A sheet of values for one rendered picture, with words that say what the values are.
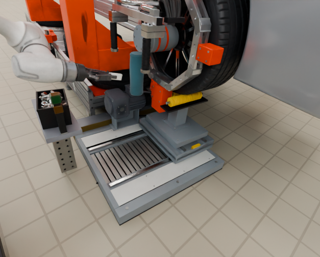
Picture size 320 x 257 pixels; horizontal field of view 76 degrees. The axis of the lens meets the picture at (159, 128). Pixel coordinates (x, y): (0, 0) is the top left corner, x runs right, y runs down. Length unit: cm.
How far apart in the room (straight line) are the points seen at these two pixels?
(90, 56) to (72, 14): 26
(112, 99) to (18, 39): 72
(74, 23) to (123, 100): 54
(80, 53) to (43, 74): 65
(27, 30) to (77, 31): 54
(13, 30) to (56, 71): 20
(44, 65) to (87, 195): 82
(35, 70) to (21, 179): 90
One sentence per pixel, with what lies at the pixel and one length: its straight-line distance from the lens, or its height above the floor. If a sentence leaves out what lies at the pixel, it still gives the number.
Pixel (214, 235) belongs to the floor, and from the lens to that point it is 129.
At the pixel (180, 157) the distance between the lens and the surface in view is 141.
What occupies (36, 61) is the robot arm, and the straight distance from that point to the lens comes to 87.
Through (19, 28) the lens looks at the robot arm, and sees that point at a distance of 97.
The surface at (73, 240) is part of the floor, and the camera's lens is 126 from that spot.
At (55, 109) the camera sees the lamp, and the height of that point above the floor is 60.
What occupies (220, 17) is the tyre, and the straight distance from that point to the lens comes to 103.
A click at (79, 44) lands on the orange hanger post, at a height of 73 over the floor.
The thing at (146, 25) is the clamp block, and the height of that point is 95.
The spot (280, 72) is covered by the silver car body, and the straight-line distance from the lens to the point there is 95.
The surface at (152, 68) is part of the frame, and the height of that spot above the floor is 63.
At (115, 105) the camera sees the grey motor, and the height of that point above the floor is 36.
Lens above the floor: 110
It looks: 36 degrees down
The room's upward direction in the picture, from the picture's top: 6 degrees clockwise
